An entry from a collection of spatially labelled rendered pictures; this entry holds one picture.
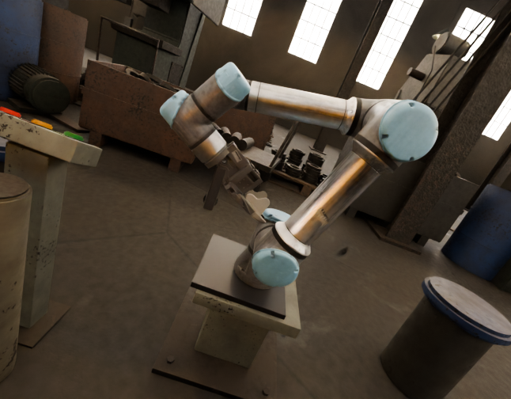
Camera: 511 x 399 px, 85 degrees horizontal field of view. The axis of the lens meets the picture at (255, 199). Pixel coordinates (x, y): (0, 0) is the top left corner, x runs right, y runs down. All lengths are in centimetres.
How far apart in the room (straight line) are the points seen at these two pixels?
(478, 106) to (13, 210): 312
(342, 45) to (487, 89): 941
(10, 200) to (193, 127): 36
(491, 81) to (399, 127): 259
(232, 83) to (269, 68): 1128
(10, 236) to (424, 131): 83
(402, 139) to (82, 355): 101
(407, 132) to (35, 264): 94
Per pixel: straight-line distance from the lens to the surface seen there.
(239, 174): 65
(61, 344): 108
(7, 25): 325
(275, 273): 71
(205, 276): 86
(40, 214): 86
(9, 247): 73
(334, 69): 1210
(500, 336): 134
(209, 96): 62
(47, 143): 75
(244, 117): 385
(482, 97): 316
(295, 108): 73
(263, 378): 110
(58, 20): 362
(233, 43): 1209
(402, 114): 63
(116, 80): 249
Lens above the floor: 84
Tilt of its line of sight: 20 degrees down
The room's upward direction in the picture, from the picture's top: 22 degrees clockwise
